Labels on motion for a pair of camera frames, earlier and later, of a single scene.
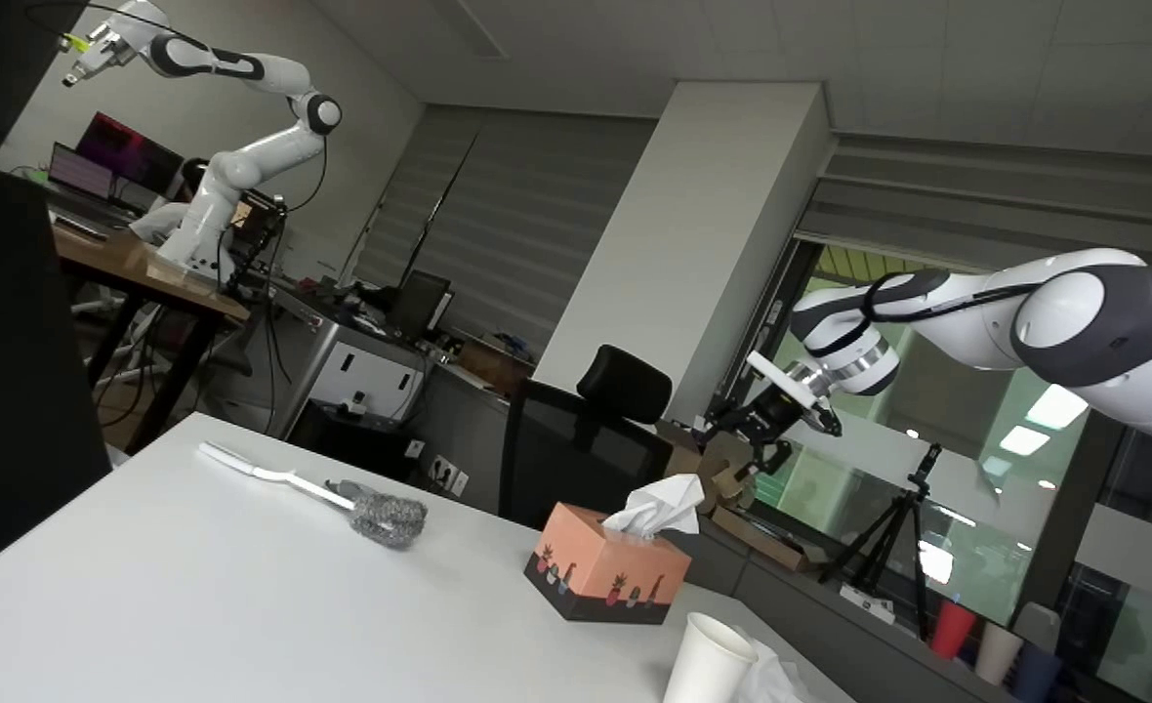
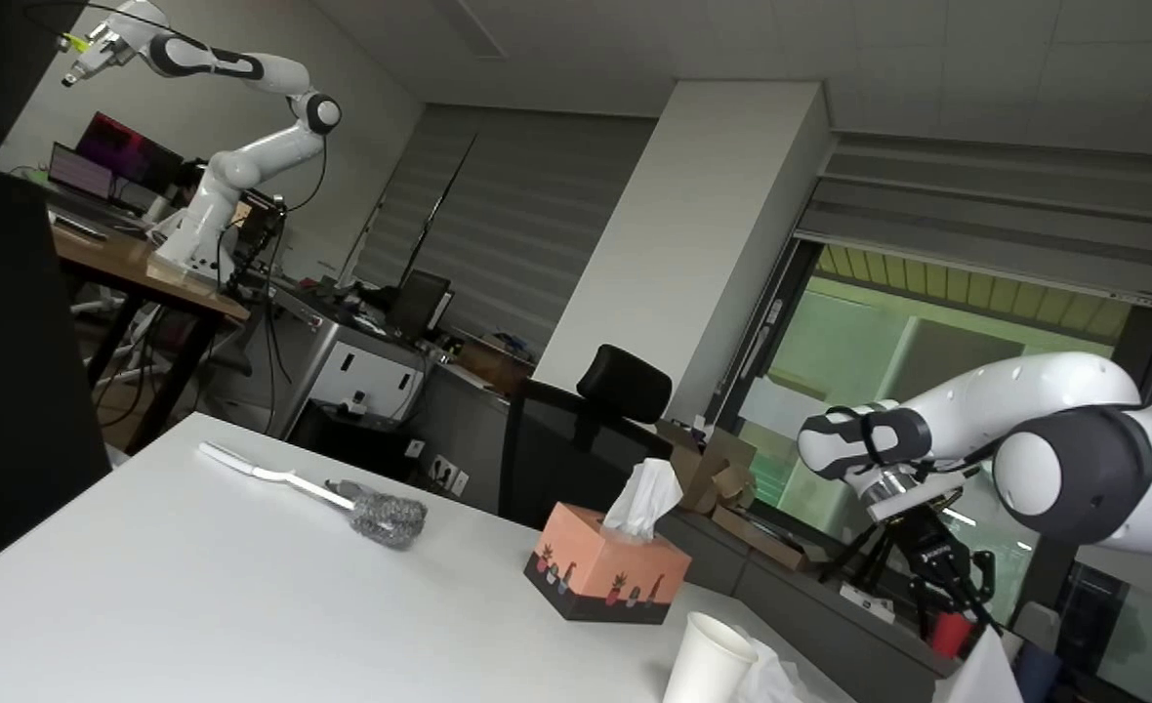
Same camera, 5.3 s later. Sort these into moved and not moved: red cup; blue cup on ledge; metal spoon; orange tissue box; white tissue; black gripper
Moved: white tissue; black gripper
Not moved: blue cup on ledge; red cup; metal spoon; orange tissue box
